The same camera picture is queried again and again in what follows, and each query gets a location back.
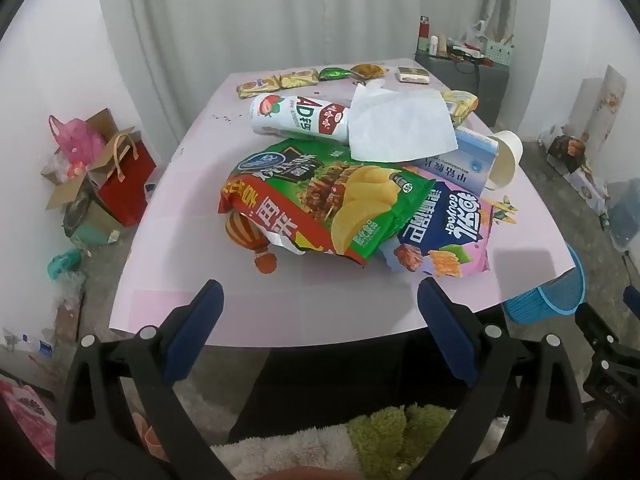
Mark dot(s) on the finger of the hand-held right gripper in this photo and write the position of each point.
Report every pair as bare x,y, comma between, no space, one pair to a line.
632,300
595,327

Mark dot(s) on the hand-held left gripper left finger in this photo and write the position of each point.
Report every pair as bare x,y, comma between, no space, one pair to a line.
192,332

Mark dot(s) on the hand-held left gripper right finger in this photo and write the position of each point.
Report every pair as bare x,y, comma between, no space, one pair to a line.
445,332

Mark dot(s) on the blue plastic wastebasket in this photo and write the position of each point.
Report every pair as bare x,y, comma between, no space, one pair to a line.
545,300

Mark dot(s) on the pink snack bag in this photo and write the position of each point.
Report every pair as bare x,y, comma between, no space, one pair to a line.
450,230

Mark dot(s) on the blue white carton box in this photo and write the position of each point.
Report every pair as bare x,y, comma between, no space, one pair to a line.
465,165

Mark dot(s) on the cream paper cup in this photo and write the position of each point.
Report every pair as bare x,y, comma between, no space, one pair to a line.
502,160

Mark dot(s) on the green potato chip bag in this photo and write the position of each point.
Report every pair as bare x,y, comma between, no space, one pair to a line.
310,185

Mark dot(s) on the white paper tissue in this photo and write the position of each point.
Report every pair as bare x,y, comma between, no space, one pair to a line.
400,125

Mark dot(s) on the yellow snack wrapper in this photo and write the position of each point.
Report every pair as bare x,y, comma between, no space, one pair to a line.
462,102

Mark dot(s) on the white strawberry print bottle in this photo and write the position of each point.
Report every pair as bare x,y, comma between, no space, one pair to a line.
300,117

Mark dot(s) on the large blue water jug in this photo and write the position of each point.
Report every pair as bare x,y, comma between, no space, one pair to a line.
627,215

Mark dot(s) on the green fluffy cloth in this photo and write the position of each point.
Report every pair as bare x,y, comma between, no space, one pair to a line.
385,435

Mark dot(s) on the teal plastic bag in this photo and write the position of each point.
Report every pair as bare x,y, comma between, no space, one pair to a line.
64,264

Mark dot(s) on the white fluffy cloth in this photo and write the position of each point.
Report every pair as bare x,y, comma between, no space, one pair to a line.
280,450

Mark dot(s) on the teal printed box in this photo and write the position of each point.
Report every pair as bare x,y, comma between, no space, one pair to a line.
92,222

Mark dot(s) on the dark orange printed box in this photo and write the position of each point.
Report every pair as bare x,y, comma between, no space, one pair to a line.
567,152

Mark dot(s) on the pink printed table cover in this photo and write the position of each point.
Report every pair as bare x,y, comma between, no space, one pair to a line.
200,170

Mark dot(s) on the plastic water bottle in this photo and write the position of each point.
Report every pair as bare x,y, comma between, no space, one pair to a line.
30,345

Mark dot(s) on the red gift bag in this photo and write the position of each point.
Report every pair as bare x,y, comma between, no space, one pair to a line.
127,180

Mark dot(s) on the pink printed bag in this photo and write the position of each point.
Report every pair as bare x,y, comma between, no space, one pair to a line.
27,415

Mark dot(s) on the cardboard box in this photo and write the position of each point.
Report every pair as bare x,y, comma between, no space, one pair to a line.
67,190

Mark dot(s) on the white printed boards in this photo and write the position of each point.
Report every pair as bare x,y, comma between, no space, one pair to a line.
607,105

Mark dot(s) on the pink plastic bag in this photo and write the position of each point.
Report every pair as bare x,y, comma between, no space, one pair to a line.
75,140

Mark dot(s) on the grey cabinet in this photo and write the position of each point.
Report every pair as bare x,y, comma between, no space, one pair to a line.
492,90

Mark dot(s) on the cigarette box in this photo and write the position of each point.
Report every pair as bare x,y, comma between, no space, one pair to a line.
414,75

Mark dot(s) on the strip of yellow snack packets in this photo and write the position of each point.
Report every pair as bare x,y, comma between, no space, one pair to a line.
275,83

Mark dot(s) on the brown candy wrapper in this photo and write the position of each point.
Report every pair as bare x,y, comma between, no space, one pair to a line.
369,70

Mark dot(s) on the green candy wrapper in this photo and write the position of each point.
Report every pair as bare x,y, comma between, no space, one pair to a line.
334,74

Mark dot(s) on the pale green box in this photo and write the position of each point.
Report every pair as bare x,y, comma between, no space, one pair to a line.
497,52

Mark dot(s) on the grey curtain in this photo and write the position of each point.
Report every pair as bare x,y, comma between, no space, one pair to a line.
250,20

